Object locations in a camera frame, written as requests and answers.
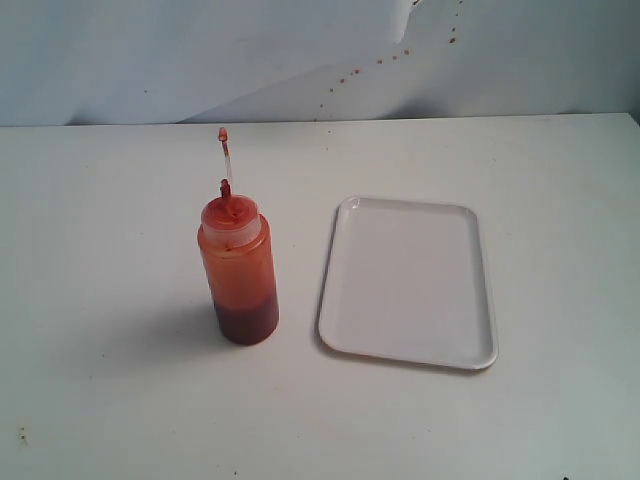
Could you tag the red sauce squeeze bottle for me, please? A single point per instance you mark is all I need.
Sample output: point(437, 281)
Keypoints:
point(234, 240)

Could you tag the white rectangular plastic tray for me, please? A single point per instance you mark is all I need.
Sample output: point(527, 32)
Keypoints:
point(407, 281)

